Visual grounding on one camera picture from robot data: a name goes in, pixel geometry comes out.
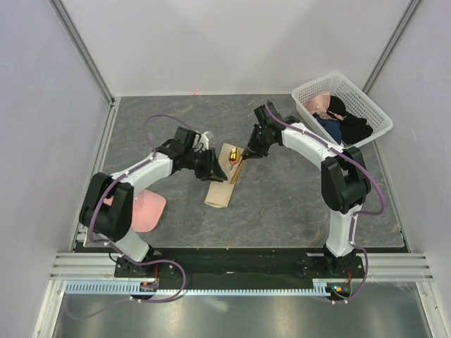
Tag aluminium front rail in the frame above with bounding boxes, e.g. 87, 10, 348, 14
51, 248, 433, 282

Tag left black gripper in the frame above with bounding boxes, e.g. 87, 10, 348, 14
185, 148, 227, 183

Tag aluminium frame post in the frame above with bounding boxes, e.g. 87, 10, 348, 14
49, 0, 115, 106
362, 0, 423, 94

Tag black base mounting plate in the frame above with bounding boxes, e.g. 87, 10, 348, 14
114, 247, 364, 279

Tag colourful spoon green handle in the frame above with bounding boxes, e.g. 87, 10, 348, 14
228, 147, 242, 172

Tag white plastic basket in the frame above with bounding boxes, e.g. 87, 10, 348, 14
292, 73, 393, 147

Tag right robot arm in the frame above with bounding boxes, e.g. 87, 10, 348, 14
243, 101, 371, 277

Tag pink baseball cap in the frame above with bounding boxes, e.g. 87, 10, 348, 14
104, 190, 166, 234

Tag left aluminium frame post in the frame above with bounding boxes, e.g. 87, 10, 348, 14
49, 0, 115, 106

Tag beige cloth napkin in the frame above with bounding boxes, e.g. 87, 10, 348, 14
204, 143, 244, 208

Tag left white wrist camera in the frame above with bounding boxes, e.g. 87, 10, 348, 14
192, 131, 213, 152

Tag yellow plastic knife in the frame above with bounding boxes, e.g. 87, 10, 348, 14
230, 160, 245, 184

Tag black clothes in basket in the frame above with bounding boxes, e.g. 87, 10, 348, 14
326, 96, 373, 145

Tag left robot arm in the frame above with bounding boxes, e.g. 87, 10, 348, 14
79, 127, 228, 277

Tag right aluminium frame post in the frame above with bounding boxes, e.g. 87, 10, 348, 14
362, 0, 423, 94

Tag pink cloth in basket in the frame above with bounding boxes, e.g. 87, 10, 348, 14
304, 92, 331, 115

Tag navy cloth in basket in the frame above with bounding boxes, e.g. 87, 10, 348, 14
314, 114, 342, 144

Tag white slotted cable duct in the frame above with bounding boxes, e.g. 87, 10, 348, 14
66, 280, 347, 296

